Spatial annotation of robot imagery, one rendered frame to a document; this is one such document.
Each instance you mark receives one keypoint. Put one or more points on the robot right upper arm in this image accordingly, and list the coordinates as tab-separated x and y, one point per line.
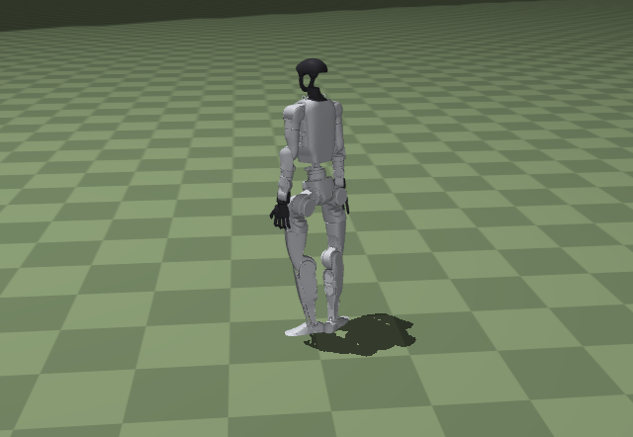
339	143

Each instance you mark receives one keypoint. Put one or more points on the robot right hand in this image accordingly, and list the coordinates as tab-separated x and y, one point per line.
346	203

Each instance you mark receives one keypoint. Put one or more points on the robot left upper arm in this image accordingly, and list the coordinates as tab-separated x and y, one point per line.
293	115

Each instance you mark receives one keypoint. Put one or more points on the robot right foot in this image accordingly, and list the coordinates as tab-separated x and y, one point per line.
330	327

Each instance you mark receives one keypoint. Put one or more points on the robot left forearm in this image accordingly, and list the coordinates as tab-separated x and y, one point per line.
286	176

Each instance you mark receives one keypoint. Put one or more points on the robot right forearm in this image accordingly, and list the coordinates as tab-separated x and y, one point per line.
338	165

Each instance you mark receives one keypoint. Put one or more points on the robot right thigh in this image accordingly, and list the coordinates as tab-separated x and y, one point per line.
335	222

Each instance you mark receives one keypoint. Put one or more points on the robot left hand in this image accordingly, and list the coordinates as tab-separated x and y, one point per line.
281	211

